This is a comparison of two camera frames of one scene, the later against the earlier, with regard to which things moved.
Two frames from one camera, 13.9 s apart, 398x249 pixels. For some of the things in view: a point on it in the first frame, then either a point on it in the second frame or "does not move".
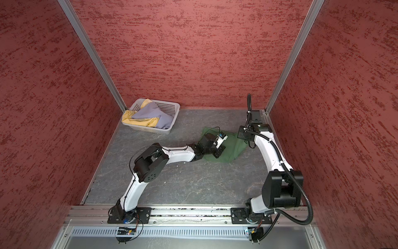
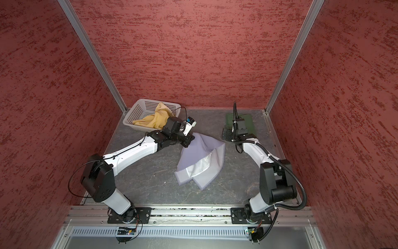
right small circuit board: [257, 233] does not move
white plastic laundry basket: [170, 108] does not move
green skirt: [234, 145] -> [247, 118]
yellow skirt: [127, 117] -> [157, 121]
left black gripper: [220, 150] -> [188, 138]
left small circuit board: [126, 231] does not move
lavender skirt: [152, 111] -> [201, 162]
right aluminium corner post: [311, 16] does not move
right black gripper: [240, 135] -> [228, 133]
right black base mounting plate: [238, 216] does not move
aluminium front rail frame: [188, 227] does not move
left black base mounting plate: [139, 216] does not move
